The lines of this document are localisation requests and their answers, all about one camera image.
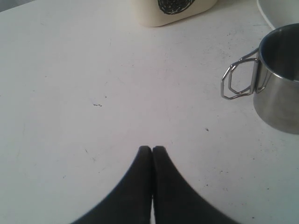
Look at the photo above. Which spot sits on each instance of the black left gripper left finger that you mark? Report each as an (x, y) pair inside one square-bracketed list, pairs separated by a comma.
[(130, 201)]

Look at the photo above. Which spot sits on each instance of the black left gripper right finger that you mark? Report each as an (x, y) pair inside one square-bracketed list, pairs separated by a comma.
[(175, 201)]

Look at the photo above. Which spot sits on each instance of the white square plate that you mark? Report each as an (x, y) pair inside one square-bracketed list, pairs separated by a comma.
[(278, 13)]

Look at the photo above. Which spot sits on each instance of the cream bin circle mark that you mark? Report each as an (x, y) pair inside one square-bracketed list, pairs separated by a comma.
[(156, 13)]

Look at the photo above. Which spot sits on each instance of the steel mug wire handle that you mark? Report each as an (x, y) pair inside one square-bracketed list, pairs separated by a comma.
[(275, 79)]

